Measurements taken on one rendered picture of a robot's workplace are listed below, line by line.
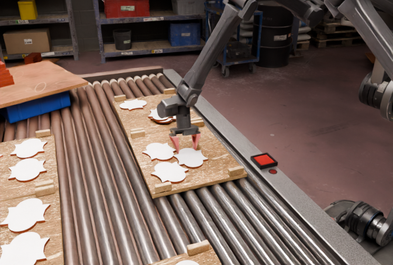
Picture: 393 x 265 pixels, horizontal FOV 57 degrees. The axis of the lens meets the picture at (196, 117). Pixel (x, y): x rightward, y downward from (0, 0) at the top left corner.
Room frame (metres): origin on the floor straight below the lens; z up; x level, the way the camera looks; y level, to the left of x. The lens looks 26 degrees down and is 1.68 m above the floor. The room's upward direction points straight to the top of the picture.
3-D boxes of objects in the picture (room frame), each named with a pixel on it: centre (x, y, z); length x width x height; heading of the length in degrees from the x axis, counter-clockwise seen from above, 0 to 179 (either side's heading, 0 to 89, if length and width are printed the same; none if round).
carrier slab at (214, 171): (1.20, 0.05, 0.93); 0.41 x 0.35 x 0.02; 21
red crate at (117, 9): (5.73, 1.08, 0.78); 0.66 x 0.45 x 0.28; 105
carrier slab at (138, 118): (1.59, 0.20, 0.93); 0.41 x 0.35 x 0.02; 21
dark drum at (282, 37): (5.38, -1.13, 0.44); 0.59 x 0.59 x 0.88
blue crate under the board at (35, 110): (1.69, 0.85, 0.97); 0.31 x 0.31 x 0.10; 43
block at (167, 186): (0.97, 0.11, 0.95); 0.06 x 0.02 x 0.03; 111
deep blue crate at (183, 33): (5.99, 0.21, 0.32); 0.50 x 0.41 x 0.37; 102
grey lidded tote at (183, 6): (5.96, 0.13, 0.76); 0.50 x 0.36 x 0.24; 111
